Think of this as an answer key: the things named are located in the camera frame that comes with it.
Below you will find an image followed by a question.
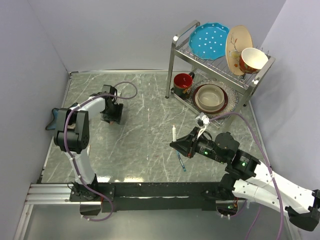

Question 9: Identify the blue star-shaped dish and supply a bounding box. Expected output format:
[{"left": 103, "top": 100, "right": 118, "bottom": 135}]
[{"left": 45, "top": 108, "right": 59, "bottom": 131}]

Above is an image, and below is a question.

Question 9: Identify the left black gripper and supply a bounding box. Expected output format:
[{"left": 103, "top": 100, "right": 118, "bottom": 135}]
[{"left": 101, "top": 101, "right": 124, "bottom": 124}]

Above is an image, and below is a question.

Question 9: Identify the blue polka-dot plate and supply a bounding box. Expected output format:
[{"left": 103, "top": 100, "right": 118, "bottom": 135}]
[{"left": 188, "top": 22, "right": 230, "bottom": 61}]

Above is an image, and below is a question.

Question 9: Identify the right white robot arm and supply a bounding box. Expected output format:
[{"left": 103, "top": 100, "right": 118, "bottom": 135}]
[{"left": 169, "top": 127, "right": 320, "bottom": 232}]

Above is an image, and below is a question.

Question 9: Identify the beige bowl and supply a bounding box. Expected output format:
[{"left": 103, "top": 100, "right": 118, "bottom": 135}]
[{"left": 194, "top": 84, "right": 225, "bottom": 111}]

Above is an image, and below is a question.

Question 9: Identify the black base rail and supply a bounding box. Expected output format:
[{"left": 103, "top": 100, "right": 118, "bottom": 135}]
[{"left": 69, "top": 182, "right": 235, "bottom": 215}]

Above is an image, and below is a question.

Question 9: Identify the dark red plate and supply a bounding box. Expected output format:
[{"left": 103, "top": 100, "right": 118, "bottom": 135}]
[{"left": 191, "top": 83, "right": 229, "bottom": 115}]

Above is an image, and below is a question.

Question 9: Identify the steel dish rack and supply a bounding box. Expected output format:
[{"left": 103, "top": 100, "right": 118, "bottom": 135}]
[{"left": 165, "top": 19, "right": 276, "bottom": 137}]

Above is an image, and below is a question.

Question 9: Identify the blue marker pen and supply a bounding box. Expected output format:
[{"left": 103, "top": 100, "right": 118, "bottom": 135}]
[{"left": 176, "top": 151, "right": 187, "bottom": 172}]

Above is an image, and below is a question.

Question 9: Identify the white orange-tipped marker pen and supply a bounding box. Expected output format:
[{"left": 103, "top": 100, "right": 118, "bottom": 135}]
[{"left": 172, "top": 124, "right": 177, "bottom": 142}]

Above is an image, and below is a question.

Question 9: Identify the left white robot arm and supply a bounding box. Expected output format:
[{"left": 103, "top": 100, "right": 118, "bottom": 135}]
[{"left": 51, "top": 84, "right": 124, "bottom": 201}]

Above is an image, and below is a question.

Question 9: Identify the cream floral plate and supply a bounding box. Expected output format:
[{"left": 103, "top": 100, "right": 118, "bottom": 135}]
[{"left": 225, "top": 25, "right": 253, "bottom": 76}]

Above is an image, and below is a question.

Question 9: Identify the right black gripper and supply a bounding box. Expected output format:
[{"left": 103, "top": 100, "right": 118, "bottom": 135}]
[{"left": 169, "top": 126, "right": 227, "bottom": 164}]

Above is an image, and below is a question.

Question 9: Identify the red white bowl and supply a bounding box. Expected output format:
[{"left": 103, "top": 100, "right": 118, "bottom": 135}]
[{"left": 239, "top": 47, "right": 269, "bottom": 74}]

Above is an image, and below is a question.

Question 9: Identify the red black mug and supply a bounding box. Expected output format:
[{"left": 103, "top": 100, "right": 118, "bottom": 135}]
[{"left": 173, "top": 72, "right": 195, "bottom": 100}]

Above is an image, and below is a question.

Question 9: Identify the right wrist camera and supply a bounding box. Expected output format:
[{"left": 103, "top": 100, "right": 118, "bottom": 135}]
[{"left": 195, "top": 112, "right": 210, "bottom": 139}]

